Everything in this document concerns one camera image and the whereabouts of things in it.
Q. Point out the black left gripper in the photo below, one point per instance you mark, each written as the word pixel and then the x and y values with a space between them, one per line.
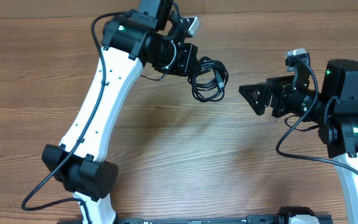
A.
pixel 189 55

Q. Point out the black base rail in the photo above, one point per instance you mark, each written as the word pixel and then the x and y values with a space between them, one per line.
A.
pixel 285 215

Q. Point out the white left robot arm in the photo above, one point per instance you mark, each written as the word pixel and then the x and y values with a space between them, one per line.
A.
pixel 156 34

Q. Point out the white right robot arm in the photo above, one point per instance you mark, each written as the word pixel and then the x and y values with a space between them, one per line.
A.
pixel 333 107

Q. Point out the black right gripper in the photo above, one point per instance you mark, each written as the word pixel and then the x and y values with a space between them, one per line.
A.
pixel 279 91

